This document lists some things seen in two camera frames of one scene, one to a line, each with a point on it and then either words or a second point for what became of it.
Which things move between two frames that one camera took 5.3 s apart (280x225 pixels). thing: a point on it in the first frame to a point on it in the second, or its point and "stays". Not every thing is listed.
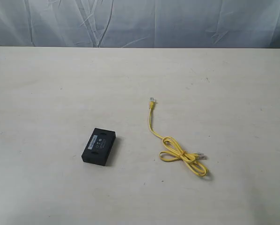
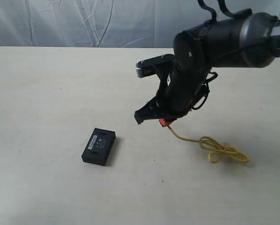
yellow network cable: x=175 y=152 to x=218 y=148
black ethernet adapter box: x=99 y=146 stays
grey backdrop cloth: x=178 y=24 stays
